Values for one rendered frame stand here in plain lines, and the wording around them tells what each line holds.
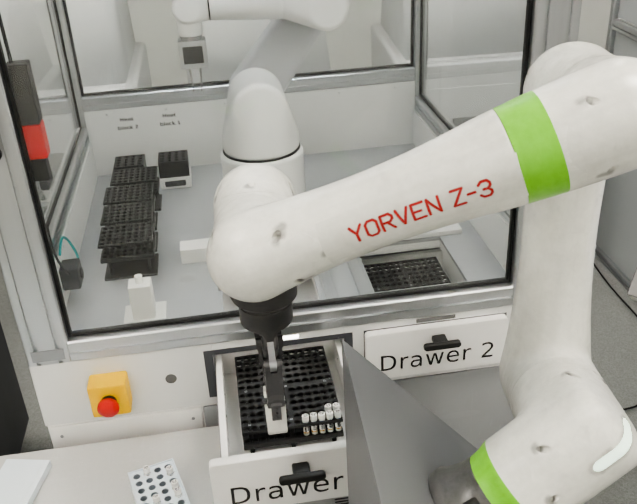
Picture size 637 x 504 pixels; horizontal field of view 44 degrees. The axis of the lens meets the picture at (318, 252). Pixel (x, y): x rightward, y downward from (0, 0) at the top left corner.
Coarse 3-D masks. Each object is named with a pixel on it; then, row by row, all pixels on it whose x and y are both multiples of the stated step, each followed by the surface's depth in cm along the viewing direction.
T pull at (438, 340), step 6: (432, 336) 154; (438, 336) 154; (444, 336) 154; (438, 342) 152; (444, 342) 152; (450, 342) 152; (456, 342) 152; (426, 348) 151; (432, 348) 152; (438, 348) 152; (444, 348) 152
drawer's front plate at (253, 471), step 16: (288, 448) 126; (304, 448) 126; (320, 448) 126; (336, 448) 126; (224, 464) 124; (240, 464) 124; (256, 464) 125; (272, 464) 125; (288, 464) 126; (320, 464) 127; (336, 464) 127; (224, 480) 125; (240, 480) 126; (256, 480) 126; (272, 480) 127; (224, 496) 127; (240, 496) 128; (272, 496) 129; (288, 496) 129; (304, 496) 130; (320, 496) 130; (336, 496) 131
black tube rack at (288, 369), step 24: (288, 360) 151; (312, 360) 151; (240, 384) 146; (288, 384) 145; (312, 384) 145; (240, 408) 140; (264, 408) 139; (288, 408) 139; (312, 408) 139; (288, 432) 138; (336, 432) 137
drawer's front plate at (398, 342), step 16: (464, 320) 155; (480, 320) 155; (496, 320) 155; (368, 336) 153; (384, 336) 153; (400, 336) 154; (416, 336) 154; (448, 336) 155; (464, 336) 156; (480, 336) 157; (496, 336) 157; (368, 352) 154; (384, 352) 155; (400, 352) 155; (416, 352) 156; (432, 352) 157; (448, 352) 157; (480, 352) 159; (496, 352) 159; (384, 368) 157; (400, 368) 157; (416, 368) 158; (432, 368) 159; (448, 368) 159
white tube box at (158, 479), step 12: (156, 468) 143; (132, 480) 140; (144, 480) 140; (156, 480) 140; (168, 480) 140; (180, 480) 139; (132, 492) 142; (144, 492) 137; (156, 492) 137; (168, 492) 137
